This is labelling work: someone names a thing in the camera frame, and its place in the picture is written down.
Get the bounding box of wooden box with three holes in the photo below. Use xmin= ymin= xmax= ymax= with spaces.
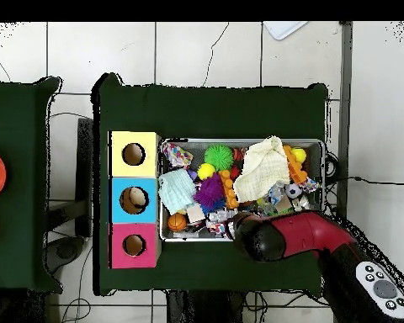
xmin=108 ymin=130 xmax=162 ymax=269

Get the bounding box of yellow plastic ball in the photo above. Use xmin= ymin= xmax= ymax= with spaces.
xmin=196 ymin=162 xmax=217 ymax=181

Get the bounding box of purple spiky rubber toy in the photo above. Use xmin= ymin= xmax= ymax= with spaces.
xmin=193 ymin=172 xmax=226 ymax=214

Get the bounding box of green spiky rubber ball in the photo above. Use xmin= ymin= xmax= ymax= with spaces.
xmin=204 ymin=144 xmax=235 ymax=172

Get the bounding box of mint green knitted cloth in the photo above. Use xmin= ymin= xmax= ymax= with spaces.
xmin=157 ymin=167 xmax=198 ymax=216

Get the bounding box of orange toy building brick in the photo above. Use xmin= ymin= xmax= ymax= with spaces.
xmin=282 ymin=144 xmax=309 ymax=185
xmin=217 ymin=169 xmax=240 ymax=210

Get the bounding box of cream knitted cloth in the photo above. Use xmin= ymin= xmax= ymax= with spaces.
xmin=232 ymin=135 xmax=291 ymax=204

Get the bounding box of dark green table cloth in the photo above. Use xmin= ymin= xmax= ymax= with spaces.
xmin=0 ymin=77 xmax=63 ymax=294
xmin=92 ymin=73 xmax=329 ymax=297

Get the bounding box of white tray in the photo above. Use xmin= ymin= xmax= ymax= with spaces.
xmin=262 ymin=21 xmax=309 ymax=41

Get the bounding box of grey metal bar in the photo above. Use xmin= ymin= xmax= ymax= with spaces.
xmin=334 ymin=21 xmax=354 ymax=220

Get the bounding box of silver wire mesh bin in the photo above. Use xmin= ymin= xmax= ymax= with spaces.
xmin=159 ymin=137 xmax=326 ymax=242

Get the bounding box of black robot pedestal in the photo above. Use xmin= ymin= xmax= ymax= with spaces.
xmin=166 ymin=289 xmax=247 ymax=323

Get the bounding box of thin black cable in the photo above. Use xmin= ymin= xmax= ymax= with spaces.
xmin=324 ymin=176 xmax=404 ymax=187

